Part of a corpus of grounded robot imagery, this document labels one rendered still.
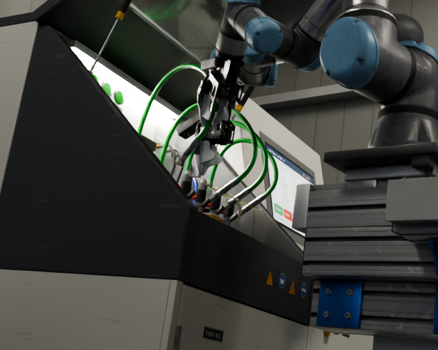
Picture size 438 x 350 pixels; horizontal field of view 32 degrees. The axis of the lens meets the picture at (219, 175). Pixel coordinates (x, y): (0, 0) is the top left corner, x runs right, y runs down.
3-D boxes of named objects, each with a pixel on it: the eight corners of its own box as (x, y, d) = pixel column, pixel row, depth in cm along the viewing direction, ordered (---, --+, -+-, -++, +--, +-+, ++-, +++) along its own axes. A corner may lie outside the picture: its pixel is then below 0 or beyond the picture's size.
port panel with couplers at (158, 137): (147, 219, 232) (163, 124, 241) (138, 219, 234) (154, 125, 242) (171, 229, 243) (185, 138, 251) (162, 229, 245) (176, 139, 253)
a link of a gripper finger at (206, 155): (210, 171, 200) (215, 138, 203) (191, 171, 203) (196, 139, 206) (216, 174, 203) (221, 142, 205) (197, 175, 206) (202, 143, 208)
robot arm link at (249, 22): (302, 37, 168) (281, 19, 176) (265, 17, 162) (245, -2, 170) (283, 67, 171) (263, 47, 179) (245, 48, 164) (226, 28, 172)
